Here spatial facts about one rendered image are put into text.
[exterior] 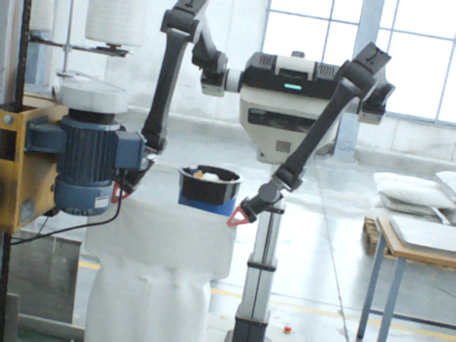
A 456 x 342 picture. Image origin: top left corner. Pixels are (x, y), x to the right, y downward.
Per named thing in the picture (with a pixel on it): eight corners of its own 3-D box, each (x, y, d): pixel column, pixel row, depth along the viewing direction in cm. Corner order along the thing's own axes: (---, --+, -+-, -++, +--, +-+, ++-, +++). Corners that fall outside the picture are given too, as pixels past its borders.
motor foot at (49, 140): (76, 152, 156) (80, 121, 154) (59, 160, 144) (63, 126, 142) (43, 147, 156) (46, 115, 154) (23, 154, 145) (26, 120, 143)
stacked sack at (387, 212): (439, 227, 526) (443, 214, 523) (452, 242, 484) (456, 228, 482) (368, 214, 532) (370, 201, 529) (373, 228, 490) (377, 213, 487)
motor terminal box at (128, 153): (135, 171, 163) (140, 131, 161) (141, 180, 154) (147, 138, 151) (105, 169, 161) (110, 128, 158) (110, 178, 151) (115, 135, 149)
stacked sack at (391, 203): (418, 202, 561) (421, 189, 558) (434, 221, 497) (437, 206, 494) (374, 194, 565) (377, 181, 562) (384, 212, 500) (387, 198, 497)
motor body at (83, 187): (116, 207, 163) (127, 120, 158) (98, 223, 148) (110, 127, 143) (65, 198, 164) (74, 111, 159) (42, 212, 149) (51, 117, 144)
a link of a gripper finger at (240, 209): (220, 218, 182) (244, 201, 180) (222, 212, 189) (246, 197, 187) (232, 235, 183) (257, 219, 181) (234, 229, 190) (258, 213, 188)
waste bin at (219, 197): (233, 251, 457) (246, 172, 443) (225, 275, 407) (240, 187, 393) (173, 239, 461) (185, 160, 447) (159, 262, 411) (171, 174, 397)
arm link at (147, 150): (169, 139, 183) (145, 129, 185) (156, 140, 172) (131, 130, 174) (157, 174, 185) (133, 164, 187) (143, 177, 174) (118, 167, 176)
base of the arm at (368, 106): (365, 83, 212) (360, 112, 209) (369, 72, 205) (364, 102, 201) (388, 86, 211) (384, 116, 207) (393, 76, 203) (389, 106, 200)
